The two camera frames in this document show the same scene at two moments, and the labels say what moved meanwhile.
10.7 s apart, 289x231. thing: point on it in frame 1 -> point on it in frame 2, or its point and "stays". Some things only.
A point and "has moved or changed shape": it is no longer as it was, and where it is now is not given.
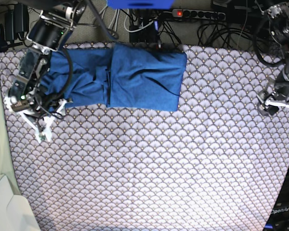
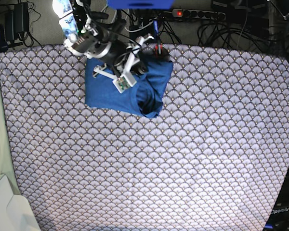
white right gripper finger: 49,120 -> 129,78
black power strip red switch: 199,14 stays
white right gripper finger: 31,124 -> 121,84
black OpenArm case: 285,215 stays
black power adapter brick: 16,21 stays
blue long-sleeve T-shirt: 122,76 has moved or changed shape
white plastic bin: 10,212 stays
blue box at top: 140,4 stays
